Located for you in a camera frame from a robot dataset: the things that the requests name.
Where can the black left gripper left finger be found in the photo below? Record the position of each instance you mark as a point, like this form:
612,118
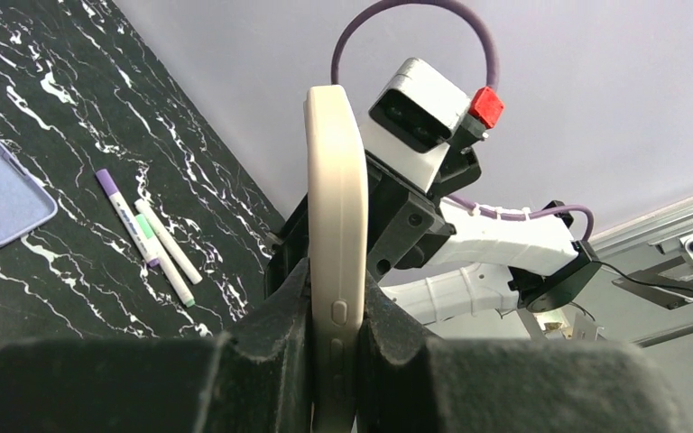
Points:
255,376

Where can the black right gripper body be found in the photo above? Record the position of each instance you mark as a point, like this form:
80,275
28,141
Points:
405,225

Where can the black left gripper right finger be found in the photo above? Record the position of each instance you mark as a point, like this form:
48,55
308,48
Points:
411,380

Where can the beige pink phone case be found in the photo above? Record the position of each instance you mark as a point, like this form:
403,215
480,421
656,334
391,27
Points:
337,223

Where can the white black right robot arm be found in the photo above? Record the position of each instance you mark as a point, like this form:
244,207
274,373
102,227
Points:
437,259

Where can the green tipped white pen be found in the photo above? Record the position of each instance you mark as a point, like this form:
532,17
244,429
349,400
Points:
168,268

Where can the purple capped pen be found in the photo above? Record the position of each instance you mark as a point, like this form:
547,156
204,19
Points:
127,217

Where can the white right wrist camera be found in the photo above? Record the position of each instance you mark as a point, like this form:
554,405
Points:
424,128

